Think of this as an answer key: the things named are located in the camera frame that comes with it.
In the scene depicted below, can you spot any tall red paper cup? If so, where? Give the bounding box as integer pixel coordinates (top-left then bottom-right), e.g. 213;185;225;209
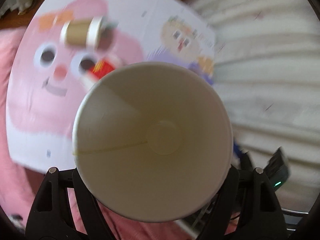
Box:
72;62;233;223

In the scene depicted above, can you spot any small red paper cup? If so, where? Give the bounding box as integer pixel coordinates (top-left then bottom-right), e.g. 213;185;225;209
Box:
80;57;123;91

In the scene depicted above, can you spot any brown kraft paper cup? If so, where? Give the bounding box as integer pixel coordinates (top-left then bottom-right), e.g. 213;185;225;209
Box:
60;16;106;49

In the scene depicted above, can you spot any cartoon printed table mat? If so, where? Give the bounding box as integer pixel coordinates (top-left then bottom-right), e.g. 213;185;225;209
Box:
5;0;217;174

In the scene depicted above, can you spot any white floral curtain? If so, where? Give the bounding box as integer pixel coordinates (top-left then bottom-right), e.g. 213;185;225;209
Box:
187;0;319;212

